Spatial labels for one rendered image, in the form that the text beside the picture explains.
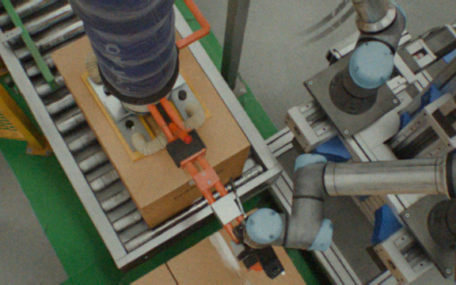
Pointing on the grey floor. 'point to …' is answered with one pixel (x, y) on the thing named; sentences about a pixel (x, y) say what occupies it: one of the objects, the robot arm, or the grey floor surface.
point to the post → (233, 39)
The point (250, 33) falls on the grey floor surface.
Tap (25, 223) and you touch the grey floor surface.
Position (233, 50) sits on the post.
